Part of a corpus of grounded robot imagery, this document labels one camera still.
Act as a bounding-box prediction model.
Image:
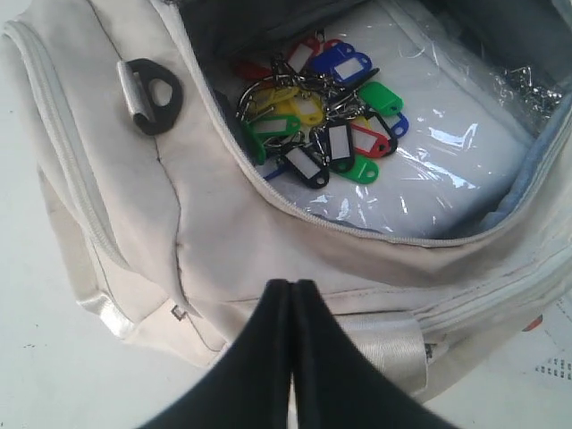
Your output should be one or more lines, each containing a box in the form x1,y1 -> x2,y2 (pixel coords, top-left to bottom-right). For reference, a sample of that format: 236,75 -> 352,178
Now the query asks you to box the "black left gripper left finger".
145,280 -> 291,428

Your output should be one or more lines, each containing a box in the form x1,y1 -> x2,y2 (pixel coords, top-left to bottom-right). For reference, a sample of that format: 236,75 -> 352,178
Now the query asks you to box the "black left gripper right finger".
290,280 -> 447,428

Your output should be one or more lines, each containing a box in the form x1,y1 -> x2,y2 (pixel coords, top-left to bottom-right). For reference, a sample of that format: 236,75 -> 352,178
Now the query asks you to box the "cream fabric duffel bag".
1,1 -> 571,399

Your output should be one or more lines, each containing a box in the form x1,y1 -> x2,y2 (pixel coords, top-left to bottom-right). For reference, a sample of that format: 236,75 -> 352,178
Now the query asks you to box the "colourful key tag bunch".
231,31 -> 409,189

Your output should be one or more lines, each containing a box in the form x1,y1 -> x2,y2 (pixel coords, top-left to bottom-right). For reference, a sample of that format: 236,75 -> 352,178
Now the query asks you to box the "white plastic-wrapped bag base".
258,2 -> 534,239

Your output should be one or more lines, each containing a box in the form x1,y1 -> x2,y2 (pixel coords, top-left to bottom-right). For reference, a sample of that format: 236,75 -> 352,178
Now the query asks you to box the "printed paper sheet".
523,294 -> 571,385

